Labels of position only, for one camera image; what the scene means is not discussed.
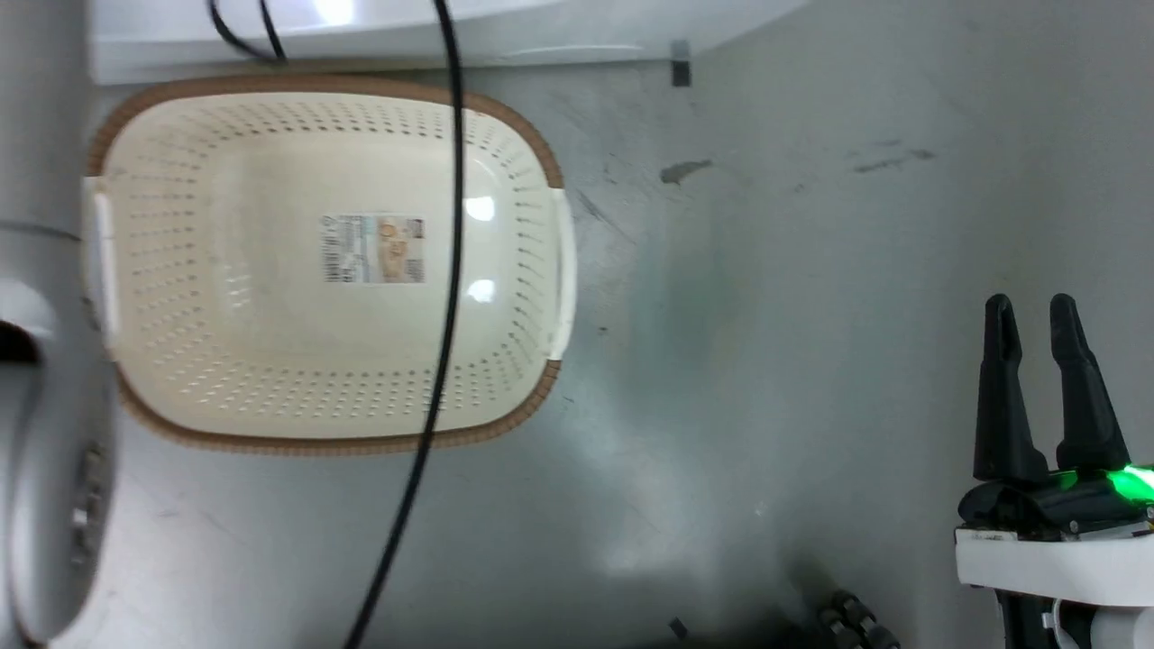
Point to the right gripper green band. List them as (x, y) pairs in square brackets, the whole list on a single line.
[(1055, 559)]

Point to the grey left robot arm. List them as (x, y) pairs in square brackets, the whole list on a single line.
[(45, 135)]

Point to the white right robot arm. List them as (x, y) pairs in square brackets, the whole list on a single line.
[(1082, 629)]

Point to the cream laundry basket brown rim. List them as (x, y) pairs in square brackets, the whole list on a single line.
[(270, 361)]

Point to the black ribbed connector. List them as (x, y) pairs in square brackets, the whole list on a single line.
[(856, 622)]

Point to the printed label sticker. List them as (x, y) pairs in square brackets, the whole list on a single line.
[(371, 249)]

